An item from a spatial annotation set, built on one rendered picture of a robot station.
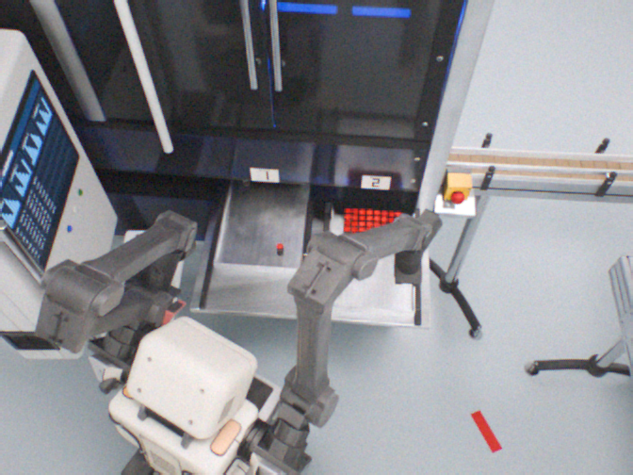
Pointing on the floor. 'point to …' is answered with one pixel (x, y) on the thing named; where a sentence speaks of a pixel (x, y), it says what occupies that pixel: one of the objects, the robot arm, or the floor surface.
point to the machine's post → (453, 97)
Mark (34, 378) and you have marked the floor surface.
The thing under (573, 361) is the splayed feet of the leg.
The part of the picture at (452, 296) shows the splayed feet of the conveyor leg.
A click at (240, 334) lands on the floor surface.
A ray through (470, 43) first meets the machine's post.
